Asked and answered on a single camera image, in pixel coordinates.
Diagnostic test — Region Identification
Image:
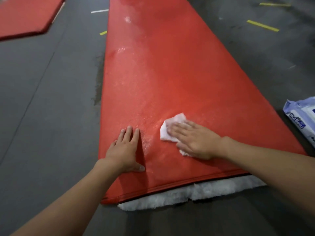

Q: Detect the person's left forearm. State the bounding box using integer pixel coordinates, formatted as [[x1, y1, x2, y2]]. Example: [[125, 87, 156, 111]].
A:
[[10, 158, 125, 236]]

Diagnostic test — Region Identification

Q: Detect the pale blue wipes pack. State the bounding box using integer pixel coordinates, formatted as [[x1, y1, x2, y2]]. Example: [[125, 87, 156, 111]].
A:
[[283, 96, 315, 148]]

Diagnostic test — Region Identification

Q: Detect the white wet wipe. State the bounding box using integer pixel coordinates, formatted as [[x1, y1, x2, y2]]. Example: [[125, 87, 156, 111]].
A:
[[160, 113, 192, 157]]

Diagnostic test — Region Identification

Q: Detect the person's right forearm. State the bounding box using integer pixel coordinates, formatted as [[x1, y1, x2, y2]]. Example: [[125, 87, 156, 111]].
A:
[[219, 136, 315, 217]]

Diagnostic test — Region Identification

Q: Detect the red mat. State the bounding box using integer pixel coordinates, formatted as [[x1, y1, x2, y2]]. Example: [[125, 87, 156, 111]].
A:
[[98, 0, 307, 205], [0, 0, 67, 42]]

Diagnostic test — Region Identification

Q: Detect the person's left hand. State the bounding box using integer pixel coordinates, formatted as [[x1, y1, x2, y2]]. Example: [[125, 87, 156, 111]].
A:
[[104, 125, 146, 174]]

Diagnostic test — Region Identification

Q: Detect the person's right hand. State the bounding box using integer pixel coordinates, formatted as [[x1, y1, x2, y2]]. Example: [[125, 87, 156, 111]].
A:
[[167, 120, 229, 161]]

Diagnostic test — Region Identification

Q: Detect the white fluffy padding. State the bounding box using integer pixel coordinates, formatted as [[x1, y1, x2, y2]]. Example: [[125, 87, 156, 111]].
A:
[[117, 175, 267, 211]]

